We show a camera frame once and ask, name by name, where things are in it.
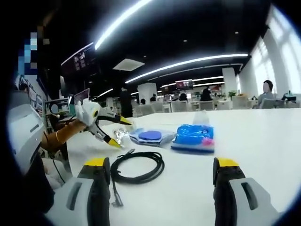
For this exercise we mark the open laptop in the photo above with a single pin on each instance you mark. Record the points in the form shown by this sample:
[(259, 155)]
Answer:
[(82, 95)]

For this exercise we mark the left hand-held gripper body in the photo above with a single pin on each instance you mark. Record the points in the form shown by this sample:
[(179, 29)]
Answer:
[(88, 113)]

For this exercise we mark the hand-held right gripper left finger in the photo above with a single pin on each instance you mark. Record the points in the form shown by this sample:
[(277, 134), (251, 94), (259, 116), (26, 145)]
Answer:
[(89, 195)]

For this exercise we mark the white table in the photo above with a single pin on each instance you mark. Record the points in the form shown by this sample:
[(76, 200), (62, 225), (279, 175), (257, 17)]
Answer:
[(183, 183)]

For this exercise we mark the ceiling air vent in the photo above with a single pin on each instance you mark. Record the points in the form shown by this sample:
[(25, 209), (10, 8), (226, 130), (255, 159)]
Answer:
[(129, 64)]

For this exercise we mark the blue tissue pack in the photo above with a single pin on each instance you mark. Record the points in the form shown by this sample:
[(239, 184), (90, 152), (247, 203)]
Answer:
[(192, 139)]

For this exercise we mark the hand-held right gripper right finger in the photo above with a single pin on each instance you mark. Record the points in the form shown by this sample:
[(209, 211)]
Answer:
[(232, 195)]

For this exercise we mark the clear bag with blue disc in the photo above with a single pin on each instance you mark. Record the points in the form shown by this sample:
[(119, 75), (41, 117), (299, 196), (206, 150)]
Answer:
[(150, 136)]

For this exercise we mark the hanging display screen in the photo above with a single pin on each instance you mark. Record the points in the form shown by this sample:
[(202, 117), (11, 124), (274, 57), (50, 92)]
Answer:
[(184, 84)]

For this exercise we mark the clear plastic water bottle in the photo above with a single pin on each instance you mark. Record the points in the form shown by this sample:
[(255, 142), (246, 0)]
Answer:
[(122, 137)]

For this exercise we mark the curved ceiling light strip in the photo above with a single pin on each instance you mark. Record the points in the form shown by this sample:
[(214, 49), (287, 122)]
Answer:
[(110, 30), (188, 62)]

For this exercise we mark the white office chair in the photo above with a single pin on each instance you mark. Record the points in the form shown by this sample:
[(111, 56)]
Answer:
[(269, 103)]

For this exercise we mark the potted green plant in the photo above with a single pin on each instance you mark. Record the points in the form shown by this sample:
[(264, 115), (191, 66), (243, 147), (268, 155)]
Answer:
[(232, 94)]

